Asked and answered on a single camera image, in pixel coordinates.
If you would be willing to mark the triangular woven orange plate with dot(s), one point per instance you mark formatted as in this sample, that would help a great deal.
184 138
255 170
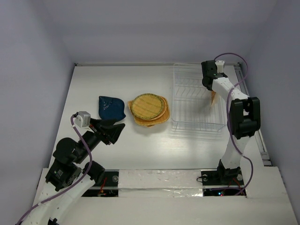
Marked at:
141 122

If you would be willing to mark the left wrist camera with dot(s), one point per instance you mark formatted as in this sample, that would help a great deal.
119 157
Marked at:
81 119

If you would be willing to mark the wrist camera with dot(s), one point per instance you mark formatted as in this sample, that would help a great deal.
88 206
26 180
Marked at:
220 66
81 119

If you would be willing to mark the white foam front board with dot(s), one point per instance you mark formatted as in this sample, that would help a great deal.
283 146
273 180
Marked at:
172 197

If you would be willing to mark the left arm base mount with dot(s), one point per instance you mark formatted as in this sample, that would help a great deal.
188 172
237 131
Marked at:
108 187

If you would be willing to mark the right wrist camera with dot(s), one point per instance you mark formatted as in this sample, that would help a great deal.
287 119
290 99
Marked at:
220 66

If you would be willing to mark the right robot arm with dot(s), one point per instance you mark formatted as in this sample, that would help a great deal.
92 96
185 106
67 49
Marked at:
243 120

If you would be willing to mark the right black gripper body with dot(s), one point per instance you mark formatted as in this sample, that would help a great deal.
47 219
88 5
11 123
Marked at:
207 84

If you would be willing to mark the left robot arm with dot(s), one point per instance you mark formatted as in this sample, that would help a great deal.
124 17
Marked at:
73 170

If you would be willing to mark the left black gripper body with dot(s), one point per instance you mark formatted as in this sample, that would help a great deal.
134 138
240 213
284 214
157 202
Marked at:
102 132

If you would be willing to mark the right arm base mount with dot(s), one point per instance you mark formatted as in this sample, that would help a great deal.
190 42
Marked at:
212 185

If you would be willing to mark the dark blue plate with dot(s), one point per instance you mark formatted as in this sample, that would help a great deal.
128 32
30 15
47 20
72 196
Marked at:
111 108

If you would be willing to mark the white wire dish rack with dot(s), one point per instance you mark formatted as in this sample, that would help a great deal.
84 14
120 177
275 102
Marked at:
191 101

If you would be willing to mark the small orange woven plate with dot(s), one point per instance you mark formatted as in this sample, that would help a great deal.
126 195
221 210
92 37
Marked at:
213 98

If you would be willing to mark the yellow round woven plate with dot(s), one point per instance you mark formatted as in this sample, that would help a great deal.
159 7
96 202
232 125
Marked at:
147 106

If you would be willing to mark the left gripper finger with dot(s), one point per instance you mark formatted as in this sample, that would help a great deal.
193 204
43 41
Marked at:
102 123
114 132

